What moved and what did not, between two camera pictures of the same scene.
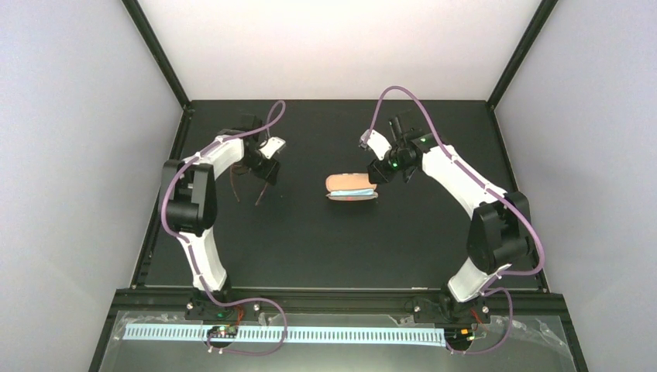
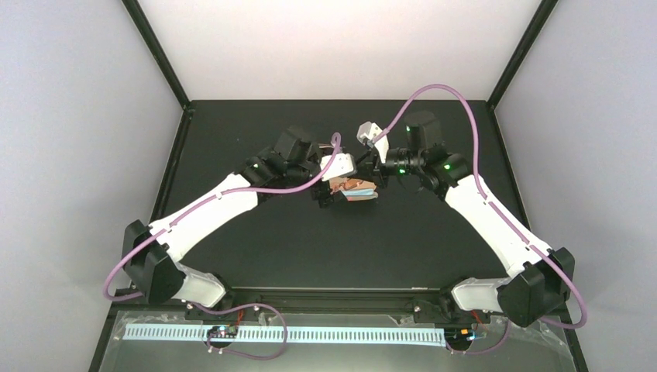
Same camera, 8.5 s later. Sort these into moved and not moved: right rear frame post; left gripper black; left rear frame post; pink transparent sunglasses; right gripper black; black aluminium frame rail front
Moved: pink transparent sunglasses; left gripper black
Not moved: left rear frame post; black aluminium frame rail front; right gripper black; right rear frame post
